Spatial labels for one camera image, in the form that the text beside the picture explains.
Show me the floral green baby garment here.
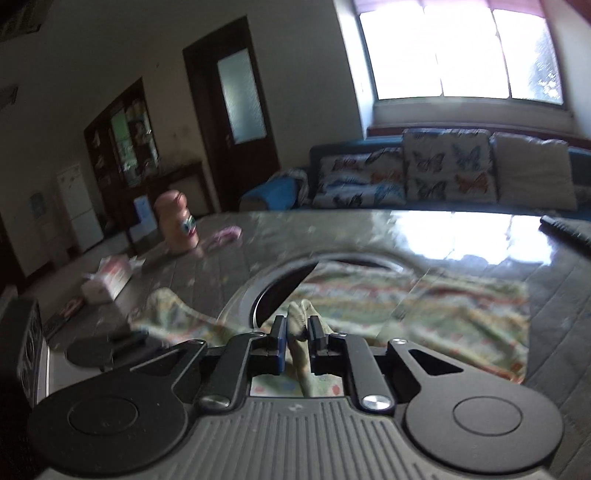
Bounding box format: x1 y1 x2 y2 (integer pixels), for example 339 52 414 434
128 260 532 399

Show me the tissue box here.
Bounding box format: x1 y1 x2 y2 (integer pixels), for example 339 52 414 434
81 255 145 305

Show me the white refrigerator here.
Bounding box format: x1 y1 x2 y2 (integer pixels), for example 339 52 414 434
56 164 104 252

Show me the pink cartoon bottle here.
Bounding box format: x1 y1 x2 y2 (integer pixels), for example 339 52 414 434
154 190 199 255

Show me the black remote control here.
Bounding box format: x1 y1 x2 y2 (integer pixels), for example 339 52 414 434
539 215 591 257

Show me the small pink toy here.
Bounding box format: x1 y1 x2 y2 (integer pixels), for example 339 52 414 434
204 225 242 250

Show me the tall butterfly print cushion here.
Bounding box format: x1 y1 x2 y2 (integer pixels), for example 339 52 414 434
402 129 497 204

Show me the low butterfly print cushion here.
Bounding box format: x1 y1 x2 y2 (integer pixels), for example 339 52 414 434
311 148 407 209

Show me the plain beige cushion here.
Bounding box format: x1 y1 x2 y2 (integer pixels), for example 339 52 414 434
491 133 578 211

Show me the blue sofa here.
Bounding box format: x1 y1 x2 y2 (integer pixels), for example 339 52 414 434
240 129 590 219

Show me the grey cloth on armrest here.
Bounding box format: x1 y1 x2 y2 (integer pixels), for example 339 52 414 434
273 168 310 207

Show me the dark wooden door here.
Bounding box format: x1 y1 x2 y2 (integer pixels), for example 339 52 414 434
182 16 280 211

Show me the large bright window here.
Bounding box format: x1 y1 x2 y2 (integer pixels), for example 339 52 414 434
334 1 575 133

